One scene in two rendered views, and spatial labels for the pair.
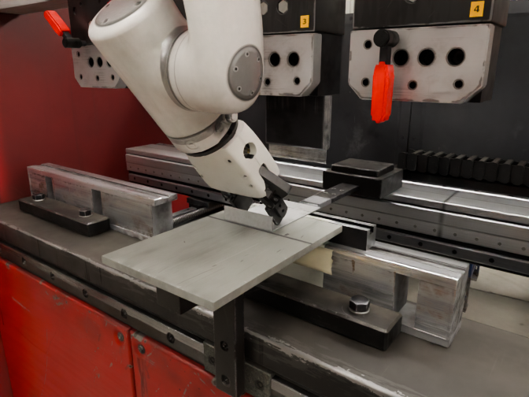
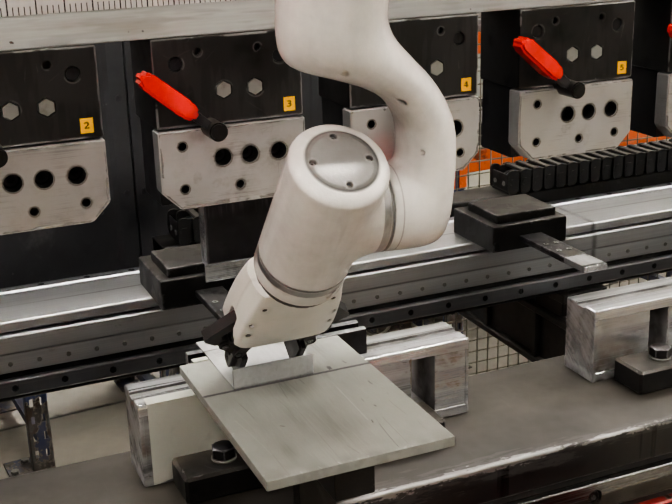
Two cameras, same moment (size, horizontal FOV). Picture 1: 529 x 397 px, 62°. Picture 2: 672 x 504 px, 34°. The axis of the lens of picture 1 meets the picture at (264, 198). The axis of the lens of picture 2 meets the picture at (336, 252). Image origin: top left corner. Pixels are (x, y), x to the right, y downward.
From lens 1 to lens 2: 0.91 m
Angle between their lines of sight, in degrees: 57
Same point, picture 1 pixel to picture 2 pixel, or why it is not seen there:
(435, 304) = (452, 373)
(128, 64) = (363, 223)
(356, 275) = not seen: hidden behind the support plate
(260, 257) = (375, 394)
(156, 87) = (370, 239)
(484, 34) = (475, 106)
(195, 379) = not seen: outside the picture
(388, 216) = not seen: hidden behind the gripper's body
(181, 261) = (342, 436)
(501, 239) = (378, 291)
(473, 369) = (503, 414)
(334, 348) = (415, 465)
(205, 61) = (448, 203)
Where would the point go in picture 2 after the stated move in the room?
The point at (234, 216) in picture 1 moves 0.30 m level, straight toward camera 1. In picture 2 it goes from (253, 376) to (550, 431)
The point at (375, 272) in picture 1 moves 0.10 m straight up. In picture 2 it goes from (389, 371) to (388, 288)
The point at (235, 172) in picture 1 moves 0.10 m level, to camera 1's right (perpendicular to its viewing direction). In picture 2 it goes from (328, 309) to (377, 276)
